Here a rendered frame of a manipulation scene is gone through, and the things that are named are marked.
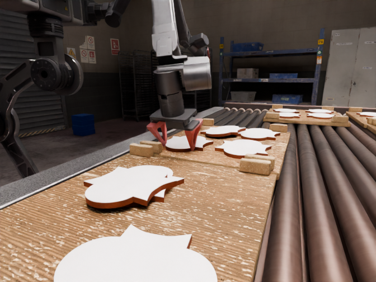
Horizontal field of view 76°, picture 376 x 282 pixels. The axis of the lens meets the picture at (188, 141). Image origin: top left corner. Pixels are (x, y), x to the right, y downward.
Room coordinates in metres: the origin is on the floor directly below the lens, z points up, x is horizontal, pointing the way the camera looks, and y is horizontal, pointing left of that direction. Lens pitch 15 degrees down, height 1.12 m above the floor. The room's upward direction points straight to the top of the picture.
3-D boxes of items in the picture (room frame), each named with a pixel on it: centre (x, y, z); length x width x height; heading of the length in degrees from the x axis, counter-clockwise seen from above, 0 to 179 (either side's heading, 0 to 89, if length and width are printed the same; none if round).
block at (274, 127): (0.83, -0.31, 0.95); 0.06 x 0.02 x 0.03; 65
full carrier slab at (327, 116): (1.24, -0.59, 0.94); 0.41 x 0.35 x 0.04; 157
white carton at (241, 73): (5.21, -1.24, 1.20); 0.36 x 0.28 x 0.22; 48
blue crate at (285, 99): (4.80, -1.95, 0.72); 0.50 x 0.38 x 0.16; 53
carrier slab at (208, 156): (0.71, -0.11, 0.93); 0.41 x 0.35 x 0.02; 155
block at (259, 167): (0.45, -0.13, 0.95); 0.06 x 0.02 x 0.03; 66
